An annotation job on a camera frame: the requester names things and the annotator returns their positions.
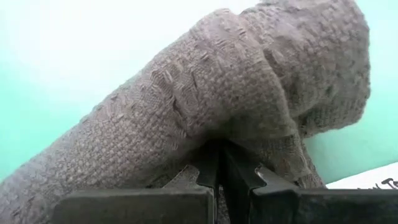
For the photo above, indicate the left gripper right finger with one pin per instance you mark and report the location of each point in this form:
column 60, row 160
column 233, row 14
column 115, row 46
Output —
column 311, row 208

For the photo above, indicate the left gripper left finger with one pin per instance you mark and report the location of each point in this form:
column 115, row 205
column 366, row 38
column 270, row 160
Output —
column 140, row 208

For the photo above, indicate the gray terry towel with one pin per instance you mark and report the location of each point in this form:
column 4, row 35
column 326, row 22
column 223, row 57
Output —
column 217, row 93

